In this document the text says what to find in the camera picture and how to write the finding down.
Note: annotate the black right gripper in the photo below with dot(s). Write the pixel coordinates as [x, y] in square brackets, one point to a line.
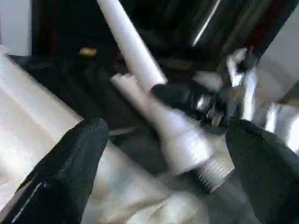
[212, 109]

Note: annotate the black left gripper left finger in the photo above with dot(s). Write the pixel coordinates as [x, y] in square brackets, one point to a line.
[65, 168]

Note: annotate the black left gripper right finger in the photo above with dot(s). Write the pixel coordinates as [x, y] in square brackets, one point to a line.
[264, 168]

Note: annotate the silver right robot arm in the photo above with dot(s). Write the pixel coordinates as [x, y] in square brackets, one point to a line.
[280, 121]

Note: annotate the black box with gold label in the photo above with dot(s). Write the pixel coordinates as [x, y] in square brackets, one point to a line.
[70, 23]

